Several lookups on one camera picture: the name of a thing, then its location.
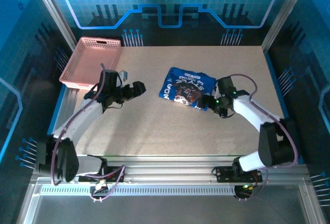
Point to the blue printed t-shirt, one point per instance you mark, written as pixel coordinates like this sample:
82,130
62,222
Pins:
185,87

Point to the pink plastic basket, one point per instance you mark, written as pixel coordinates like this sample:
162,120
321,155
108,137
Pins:
89,61

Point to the aluminium side rail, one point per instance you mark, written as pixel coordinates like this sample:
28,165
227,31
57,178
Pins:
63,105

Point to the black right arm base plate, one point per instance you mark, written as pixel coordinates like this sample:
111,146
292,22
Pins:
224,173

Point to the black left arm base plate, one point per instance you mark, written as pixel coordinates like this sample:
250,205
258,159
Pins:
113,171

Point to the aluminium frame rail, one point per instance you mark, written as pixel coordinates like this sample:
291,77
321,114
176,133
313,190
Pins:
167,168

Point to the aluminium frame post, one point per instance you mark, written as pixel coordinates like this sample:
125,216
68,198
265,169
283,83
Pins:
52,10
286,10

